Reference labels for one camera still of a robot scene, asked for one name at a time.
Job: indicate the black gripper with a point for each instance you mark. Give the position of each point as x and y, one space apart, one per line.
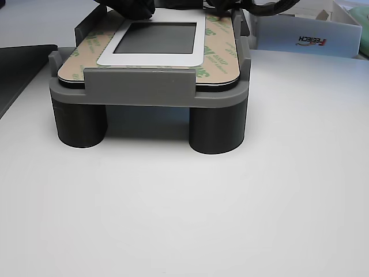
222 5

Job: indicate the white framed screen panel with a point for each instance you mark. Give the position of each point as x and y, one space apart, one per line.
173 15

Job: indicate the grey fixture with dark legs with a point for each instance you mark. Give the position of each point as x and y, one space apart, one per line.
138 83

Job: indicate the grey flat tray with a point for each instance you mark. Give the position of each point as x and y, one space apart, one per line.
17 72

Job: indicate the brown cardboard flap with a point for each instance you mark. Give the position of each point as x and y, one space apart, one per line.
323 15

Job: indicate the white Feetech cardboard box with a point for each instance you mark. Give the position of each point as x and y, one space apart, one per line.
331 37

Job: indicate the green soft object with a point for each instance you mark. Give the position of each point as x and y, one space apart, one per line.
361 20

